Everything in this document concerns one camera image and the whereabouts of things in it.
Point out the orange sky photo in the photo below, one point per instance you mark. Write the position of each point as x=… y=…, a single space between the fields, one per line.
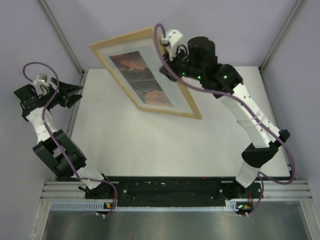
x=139 y=69

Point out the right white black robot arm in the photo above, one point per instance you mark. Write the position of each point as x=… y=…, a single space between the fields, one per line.
x=198 y=61

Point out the right aluminium corner post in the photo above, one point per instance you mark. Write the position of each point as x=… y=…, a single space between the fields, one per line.
x=298 y=6

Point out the aluminium front rail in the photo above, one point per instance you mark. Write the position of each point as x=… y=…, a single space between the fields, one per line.
x=299 y=190

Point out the left aluminium corner post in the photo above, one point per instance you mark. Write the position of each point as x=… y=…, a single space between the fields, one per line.
x=60 y=35

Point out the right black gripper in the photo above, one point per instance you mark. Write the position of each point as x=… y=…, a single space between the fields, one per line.
x=172 y=63

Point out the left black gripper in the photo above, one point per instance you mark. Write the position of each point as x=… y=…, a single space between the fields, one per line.
x=66 y=89

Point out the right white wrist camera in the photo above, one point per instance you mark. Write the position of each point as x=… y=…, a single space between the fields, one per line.
x=171 y=40

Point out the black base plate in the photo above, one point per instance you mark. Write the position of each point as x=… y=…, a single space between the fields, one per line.
x=147 y=191

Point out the light wooden picture frame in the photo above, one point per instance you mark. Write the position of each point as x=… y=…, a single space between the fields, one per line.
x=141 y=38

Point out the grey slotted cable duct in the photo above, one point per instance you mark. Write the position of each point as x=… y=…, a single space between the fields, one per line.
x=104 y=207

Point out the aluminium corner post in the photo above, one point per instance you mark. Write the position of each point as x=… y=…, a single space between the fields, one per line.
x=298 y=6
x=60 y=35

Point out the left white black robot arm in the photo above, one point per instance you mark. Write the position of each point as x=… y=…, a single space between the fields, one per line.
x=56 y=150

